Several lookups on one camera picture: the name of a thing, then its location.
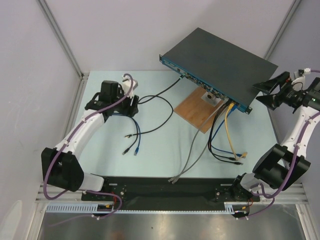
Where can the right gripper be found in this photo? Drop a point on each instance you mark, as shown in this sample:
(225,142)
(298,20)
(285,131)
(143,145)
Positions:
(282,92)

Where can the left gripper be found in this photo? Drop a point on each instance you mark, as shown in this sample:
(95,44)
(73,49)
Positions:
(131,110)

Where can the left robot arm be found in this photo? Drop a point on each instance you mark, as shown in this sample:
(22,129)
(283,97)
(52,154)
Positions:
(60,164)

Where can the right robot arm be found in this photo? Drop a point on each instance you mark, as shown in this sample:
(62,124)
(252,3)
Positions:
(283,163)

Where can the wooden base board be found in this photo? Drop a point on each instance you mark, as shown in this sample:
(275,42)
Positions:
(195,111)

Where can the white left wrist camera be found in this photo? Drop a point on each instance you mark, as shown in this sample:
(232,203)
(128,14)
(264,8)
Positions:
(128,85)

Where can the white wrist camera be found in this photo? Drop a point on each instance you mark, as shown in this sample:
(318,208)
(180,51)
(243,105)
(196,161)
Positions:
(128,85)
(300,76)

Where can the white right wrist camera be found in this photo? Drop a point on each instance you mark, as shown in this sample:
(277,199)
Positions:
(300,76)

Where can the blue-faced black network switch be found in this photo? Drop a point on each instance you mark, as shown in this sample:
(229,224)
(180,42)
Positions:
(221,68)

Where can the black cable teal plug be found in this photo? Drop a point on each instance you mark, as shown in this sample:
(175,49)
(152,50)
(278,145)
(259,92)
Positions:
(156,111)

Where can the metal switch stand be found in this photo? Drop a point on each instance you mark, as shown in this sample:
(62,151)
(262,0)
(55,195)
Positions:
(210,99)

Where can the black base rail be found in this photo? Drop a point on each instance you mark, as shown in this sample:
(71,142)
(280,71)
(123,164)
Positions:
(158,194)

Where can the right aluminium frame post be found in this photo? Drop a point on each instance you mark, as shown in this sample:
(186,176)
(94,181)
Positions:
(282,28)

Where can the aluminium frame post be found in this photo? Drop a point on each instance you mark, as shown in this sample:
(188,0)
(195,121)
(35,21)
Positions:
(54,25)
(282,28)

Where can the left aluminium frame post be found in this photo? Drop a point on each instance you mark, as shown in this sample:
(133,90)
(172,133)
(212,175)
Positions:
(54,25)

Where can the aluminium front frame rail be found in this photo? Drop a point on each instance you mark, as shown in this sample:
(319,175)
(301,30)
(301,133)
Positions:
(293,195)

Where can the white slotted cable duct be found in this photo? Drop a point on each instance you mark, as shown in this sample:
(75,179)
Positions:
(92,208)

